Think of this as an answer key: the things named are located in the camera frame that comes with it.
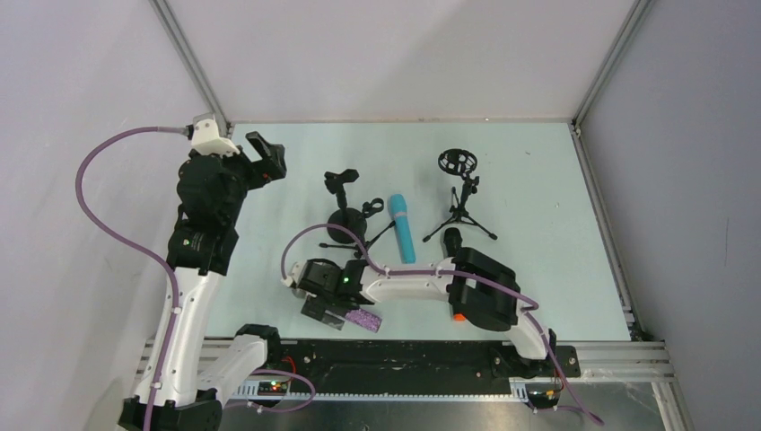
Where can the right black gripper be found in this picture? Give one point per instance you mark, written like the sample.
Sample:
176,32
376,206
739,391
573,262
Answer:
320,310

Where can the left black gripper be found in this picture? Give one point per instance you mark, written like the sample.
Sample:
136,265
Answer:
261,164

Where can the purple glitter microphone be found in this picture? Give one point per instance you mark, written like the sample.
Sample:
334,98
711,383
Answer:
364,319

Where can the black tripod shock-mount stand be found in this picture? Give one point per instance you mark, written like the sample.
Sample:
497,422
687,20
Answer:
461,163

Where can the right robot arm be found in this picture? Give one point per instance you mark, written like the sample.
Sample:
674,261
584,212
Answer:
476,286

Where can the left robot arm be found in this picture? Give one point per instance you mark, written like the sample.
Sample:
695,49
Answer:
174,393

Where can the black round-base mic stand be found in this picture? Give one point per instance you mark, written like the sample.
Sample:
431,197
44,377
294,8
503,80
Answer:
350,218

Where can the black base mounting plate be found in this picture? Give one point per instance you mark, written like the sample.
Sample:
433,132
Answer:
417,368

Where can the turquoise microphone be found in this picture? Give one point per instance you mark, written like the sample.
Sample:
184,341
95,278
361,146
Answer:
398,213

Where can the left circuit board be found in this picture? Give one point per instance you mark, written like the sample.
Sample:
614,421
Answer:
272,389

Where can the circuit board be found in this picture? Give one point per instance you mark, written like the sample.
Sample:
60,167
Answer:
272,389
542,399

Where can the black microphone orange end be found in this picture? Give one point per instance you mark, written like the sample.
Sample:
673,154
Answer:
452,243

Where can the right circuit board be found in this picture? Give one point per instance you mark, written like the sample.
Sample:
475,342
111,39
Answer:
542,399

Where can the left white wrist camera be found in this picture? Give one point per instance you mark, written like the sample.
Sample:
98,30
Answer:
209,137

